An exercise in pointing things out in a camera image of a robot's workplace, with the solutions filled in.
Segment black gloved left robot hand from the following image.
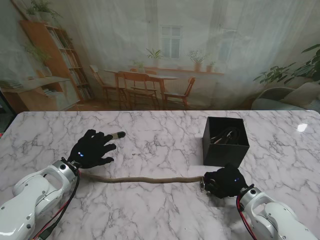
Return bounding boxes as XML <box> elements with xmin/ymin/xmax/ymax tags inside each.
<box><xmin>67</xmin><ymin>129</ymin><xmax>118</xmax><ymax>169</ymax></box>

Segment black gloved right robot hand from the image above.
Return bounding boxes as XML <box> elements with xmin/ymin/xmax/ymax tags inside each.
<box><xmin>203</xmin><ymin>163</ymin><xmax>250</xmax><ymax>200</ymax></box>

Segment dark brown woven belt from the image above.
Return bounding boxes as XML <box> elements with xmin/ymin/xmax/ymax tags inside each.
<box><xmin>209</xmin><ymin>126</ymin><xmax>245</xmax><ymax>146</ymax></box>

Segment beige woven belt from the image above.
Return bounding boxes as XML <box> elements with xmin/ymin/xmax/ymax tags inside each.
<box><xmin>79</xmin><ymin>131</ymin><xmax>208</xmax><ymax>193</ymax></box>

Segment black belt storage box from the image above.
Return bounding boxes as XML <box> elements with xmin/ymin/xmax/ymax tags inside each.
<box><xmin>202</xmin><ymin>116</ymin><xmax>250</xmax><ymax>169</ymax></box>

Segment printed room backdrop cloth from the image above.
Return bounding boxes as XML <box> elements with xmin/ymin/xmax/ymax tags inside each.
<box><xmin>0</xmin><ymin>0</ymin><xmax>320</xmax><ymax>112</ymax></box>

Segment right arm red black cables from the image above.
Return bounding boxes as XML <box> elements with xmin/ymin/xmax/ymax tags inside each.
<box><xmin>236</xmin><ymin>197</ymin><xmax>258</xmax><ymax>240</ymax></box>

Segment arm red black cables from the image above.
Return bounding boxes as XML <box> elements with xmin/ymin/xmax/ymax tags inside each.
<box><xmin>236</xmin><ymin>197</ymin><xmax>258</xmax><ymax>240</ymax></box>
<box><xmin>32</xmin><ymin>172</ymin><xmax>82</xmax><ymax>240</ymax></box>

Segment left arm red black cables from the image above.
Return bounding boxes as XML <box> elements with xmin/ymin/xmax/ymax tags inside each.
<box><xmin>32</xmin><ymin>172</ymin><xmax>82</xmax><ymax>240</ymax></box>

